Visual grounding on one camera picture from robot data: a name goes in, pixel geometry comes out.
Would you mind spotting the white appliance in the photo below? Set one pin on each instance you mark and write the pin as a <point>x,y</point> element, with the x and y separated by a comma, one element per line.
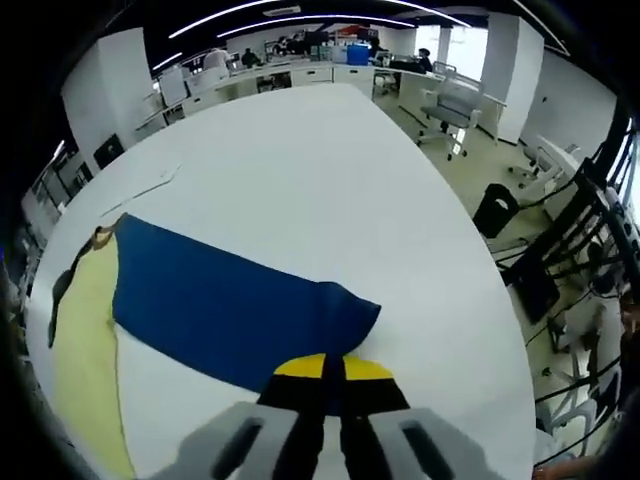
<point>174,90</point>

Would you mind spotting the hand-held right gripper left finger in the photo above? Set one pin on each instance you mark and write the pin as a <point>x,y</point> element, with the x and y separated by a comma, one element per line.
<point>280,435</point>

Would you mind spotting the black waste bin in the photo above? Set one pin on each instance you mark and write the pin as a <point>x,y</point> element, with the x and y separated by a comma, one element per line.
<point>495,212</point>

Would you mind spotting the grey office chair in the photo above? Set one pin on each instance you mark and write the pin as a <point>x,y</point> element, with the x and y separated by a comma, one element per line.
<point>450,105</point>

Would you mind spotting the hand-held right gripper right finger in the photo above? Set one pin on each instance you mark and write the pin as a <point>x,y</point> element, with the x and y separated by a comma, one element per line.
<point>390,435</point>

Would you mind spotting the white square pillar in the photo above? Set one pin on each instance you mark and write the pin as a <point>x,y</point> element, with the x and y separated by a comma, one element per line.
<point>512,75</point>
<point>107,90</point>

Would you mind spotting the blue box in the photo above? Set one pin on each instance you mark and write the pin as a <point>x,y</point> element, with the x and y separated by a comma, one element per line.
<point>359,53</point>

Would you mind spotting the yellow blue garment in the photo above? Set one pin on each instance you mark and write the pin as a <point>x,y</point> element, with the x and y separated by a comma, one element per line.
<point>225,300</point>

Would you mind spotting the black cabinet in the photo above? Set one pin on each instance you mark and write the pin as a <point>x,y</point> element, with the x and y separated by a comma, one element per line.
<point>107,150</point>

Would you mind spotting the white template strip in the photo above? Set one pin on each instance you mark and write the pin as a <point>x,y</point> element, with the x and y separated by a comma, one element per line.
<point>167,176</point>

